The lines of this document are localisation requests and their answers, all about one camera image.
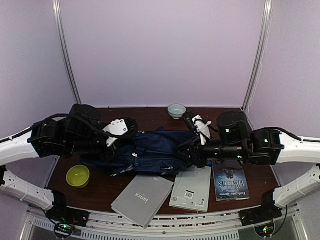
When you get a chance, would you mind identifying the right aluminium frame post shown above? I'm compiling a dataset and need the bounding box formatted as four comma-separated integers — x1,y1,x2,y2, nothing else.
241,0,274,113

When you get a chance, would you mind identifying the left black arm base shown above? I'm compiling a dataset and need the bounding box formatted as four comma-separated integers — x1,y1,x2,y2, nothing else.
45,190,90,227

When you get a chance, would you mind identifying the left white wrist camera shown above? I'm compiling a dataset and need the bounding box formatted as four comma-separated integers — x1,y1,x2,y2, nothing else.
102,117,138,148

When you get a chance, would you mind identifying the light grey barcode notebook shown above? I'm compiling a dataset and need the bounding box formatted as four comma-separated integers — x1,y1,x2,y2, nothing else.
169,166,212,213

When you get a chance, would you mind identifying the pale celadon ceramic bowl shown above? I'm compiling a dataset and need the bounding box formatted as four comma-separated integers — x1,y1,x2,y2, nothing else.
167,103,187,120

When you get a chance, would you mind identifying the lime green bowl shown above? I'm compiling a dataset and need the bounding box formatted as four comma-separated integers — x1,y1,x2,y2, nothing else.
65,165,91,189

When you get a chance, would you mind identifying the aluminium front rail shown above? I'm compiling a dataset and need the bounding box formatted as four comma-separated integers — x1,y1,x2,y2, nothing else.
24,203,301,240

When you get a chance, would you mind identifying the navy blue student backpack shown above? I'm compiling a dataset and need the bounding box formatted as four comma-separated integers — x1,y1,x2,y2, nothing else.
80,127,197,176

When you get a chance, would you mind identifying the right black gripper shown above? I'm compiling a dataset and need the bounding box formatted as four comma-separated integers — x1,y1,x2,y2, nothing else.
173,135,247,170

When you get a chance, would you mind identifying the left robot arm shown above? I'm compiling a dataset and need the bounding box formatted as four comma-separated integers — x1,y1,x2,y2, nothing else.
0,104,128,222

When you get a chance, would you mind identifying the dark Wuthering Heights book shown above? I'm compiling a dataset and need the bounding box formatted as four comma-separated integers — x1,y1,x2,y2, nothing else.
212,162,250,202

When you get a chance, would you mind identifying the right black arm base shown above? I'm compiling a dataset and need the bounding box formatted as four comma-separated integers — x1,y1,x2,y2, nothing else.
239,189,282,227

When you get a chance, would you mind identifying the grey hardcover book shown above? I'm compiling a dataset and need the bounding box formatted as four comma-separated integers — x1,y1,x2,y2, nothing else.
111,174,174,229

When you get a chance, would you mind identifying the aluminium frame post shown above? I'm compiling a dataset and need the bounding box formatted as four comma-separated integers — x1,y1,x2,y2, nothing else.
241,0,274,113
52,0,82,104

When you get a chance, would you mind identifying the left aluminium frame post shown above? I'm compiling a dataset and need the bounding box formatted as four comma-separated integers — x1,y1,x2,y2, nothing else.
52,0,82,104

